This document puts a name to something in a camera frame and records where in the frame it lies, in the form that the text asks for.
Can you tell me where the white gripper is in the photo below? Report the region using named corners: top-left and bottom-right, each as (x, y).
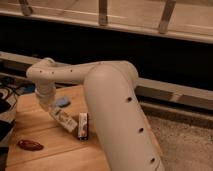
top-left (35, 82), bottom-right (56, 111)

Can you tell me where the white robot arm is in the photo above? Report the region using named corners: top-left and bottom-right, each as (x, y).
top-left (26, 58), bottom-right (165, 171)

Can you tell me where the blue sponge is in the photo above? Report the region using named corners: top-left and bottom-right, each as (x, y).
top-left (55, 96), bottom-right (70, 107)

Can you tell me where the wooden board table top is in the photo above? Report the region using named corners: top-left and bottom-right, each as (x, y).
top-left (6, 93), bottom-right (110, 171)

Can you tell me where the dark red oval object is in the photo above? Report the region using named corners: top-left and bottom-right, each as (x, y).
top-left (17, 140), bottom-right (44, 151)

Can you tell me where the black cables and clutter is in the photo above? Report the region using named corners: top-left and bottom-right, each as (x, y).
top-left (0, 76), bottom-right (36, 148)

